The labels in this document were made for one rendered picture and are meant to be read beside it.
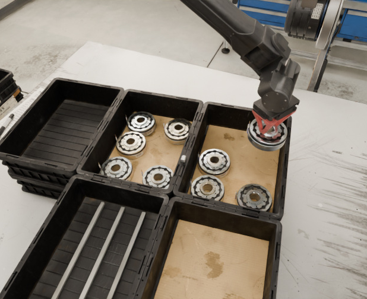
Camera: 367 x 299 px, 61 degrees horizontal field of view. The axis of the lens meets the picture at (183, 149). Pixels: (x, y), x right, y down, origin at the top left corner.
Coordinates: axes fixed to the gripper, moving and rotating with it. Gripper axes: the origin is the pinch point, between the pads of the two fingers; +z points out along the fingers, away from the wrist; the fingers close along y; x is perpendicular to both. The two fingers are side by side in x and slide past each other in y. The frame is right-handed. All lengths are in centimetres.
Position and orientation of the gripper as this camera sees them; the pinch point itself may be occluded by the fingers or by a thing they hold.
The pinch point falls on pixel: (269, 127)
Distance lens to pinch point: 87.7
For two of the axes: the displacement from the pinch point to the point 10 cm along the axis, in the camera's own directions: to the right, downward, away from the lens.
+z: 0.1, 6.3, 7.8
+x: -5.7, -6.4, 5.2
